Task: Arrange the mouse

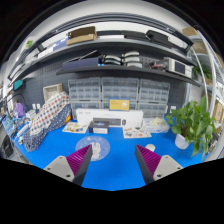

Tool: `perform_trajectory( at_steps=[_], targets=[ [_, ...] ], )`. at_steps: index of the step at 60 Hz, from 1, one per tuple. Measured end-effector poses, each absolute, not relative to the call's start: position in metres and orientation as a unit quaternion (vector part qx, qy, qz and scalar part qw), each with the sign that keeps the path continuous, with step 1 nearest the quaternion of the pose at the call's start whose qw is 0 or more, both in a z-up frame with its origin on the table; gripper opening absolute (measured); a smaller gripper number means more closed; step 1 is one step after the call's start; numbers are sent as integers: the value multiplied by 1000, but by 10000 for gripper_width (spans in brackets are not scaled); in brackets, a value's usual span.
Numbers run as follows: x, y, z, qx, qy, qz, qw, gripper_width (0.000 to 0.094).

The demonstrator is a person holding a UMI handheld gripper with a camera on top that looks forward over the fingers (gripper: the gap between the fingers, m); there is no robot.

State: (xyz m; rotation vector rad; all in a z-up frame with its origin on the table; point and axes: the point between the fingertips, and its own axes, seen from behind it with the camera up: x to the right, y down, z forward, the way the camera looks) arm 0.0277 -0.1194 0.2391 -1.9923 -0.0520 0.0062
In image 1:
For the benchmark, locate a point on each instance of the clear drawer organizer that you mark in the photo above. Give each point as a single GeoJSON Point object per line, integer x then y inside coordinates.
{"type": "Point", "coordinates": [153, 98]}
{"type": "Point", "coordinates": [84, 93]}
{"type": "Point", "coordinates": [113, 87]}

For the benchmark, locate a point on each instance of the white framed box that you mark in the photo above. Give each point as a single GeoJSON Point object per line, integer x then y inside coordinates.
{"type": "Point", "coordinates": [49, 91]}

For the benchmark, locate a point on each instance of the clear drawer organizer right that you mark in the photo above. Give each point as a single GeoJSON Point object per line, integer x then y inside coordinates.
{"type": "Point", "coordinates": [153, 98]}

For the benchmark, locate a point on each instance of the small black product box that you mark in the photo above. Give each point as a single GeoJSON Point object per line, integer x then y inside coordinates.
{"type": "Point", "coordinates": [98, 127]}

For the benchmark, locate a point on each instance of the dark blue flat box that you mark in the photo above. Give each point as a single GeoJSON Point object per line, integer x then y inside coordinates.
{"type": "Point", "coordinates": [91, 59]}

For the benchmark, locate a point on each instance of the purple bottle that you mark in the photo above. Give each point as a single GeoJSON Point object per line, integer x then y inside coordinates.
{"type": "Point", "coordinates": [19, 110]}

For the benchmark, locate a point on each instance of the green potted plant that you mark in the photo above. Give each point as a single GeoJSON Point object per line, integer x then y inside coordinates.
{"type": "Point", "coordinates": [194, 124]}

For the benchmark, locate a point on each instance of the left illustrated card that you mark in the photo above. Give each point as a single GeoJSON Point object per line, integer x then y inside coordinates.
{"type": "Point", "coordinates": [74, 127]}

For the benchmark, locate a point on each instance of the white oscilloscope instrument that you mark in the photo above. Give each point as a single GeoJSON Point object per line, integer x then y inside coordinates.
{"type": "Point", "coordinates": [175, 66]}

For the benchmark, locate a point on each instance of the white plant pot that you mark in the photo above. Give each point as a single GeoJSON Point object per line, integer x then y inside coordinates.
{"type": "Point", "coordinates": [180, 142]}

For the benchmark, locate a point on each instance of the clear drawer organizer middle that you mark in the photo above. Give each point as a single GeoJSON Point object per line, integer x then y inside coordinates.
{"type": "Point", "coordinates": [113, 87]}

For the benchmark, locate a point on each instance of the clear drawer organizer left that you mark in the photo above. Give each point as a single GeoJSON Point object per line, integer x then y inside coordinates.
{"type": "Point", "coordinates": [84, 93]}

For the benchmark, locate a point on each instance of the white computer mouse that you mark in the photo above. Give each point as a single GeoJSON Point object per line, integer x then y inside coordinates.
{"type": "Point", "coordinates": [150, 147]}

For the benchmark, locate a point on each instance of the blue desk mat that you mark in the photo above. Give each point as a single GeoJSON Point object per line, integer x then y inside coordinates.
{"type": "Point", "coordinates": [119, 169]}

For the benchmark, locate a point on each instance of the checkered fabric bag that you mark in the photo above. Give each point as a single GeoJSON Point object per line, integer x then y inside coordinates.
{"type": "Point", "coordinates": [55, 113]}

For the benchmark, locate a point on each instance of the brown cardboard box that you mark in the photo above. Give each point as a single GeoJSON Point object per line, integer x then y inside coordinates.
{"type": "Point", "coordinates": [81, 35]}

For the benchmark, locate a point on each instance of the long white keyboard box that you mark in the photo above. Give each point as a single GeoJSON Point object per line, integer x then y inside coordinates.
{"type": "Point", "coordinates": [132, 118]}

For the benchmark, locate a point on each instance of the round astronaut mouse pad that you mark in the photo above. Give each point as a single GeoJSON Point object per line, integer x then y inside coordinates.
{"type": "Point", "coordinates": [100, 146]}

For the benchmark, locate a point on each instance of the yellow label box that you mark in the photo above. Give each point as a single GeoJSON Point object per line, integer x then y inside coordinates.
{"type": "Point", "coordinates": [119, 104]}

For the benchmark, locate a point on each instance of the right illustrated card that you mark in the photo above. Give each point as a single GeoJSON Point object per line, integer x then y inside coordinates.
{"type": "Point", "coordinates": [135, 133]}

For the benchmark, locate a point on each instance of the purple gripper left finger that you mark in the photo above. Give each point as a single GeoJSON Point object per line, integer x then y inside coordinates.
{"type": "Point", "coordinates": [73, 167]}

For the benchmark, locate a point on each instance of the illustrated card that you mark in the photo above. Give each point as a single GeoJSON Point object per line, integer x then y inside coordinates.
{"type": "Point", "coordinates": [74, 127]}
{"type": "Point", "coordinates": [135, 133]}

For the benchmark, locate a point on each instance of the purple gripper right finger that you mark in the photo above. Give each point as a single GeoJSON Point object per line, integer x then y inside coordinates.
{"type": "Point", "coordinates": [153, 166]}

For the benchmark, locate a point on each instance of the grey metal shelf unit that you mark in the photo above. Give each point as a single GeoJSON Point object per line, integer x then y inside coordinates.
{"type": "Point", "coordinates": [106, 40]}

